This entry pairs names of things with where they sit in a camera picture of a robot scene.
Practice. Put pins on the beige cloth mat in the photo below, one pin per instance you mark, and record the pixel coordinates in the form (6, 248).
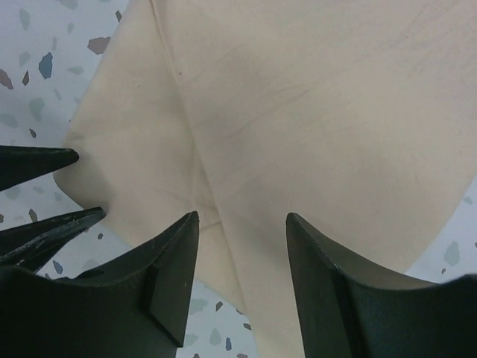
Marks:
(358, 115)

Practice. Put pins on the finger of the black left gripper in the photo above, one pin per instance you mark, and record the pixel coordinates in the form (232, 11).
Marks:
(31, 246)
(22, 163)

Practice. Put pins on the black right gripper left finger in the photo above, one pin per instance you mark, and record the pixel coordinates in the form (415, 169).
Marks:
(135, 305)

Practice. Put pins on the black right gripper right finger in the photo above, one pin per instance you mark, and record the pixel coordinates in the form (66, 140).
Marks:
(349, 306)

